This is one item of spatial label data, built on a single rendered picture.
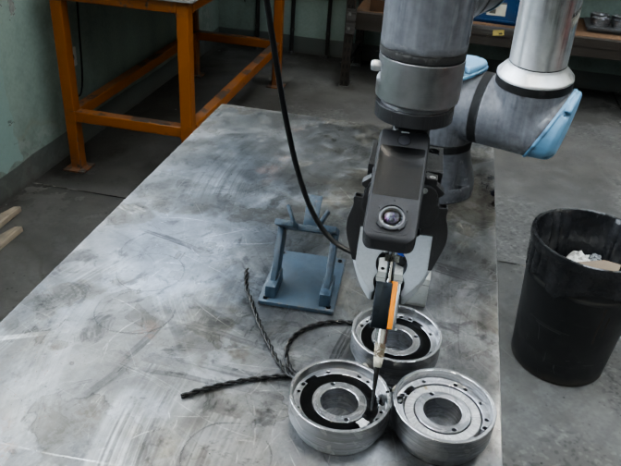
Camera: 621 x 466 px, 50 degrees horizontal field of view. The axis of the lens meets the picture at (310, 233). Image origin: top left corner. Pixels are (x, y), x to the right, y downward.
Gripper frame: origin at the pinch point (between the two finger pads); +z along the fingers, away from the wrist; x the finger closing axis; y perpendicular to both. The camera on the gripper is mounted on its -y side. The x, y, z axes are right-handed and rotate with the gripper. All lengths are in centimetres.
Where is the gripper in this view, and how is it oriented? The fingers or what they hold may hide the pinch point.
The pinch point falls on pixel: (386, 294)
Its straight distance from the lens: 69.5
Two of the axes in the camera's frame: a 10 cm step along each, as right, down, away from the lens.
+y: 1.7, -5.0, 8.5
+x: -9.8, -1.4, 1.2
